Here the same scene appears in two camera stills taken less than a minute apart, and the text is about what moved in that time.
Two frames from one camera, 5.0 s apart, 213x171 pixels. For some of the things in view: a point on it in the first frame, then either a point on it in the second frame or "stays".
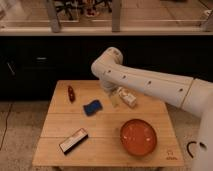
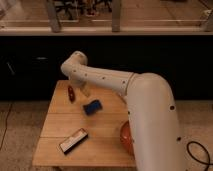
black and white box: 71,142 stays
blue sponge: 92,107 stays
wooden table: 83,128 stays
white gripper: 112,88 → 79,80
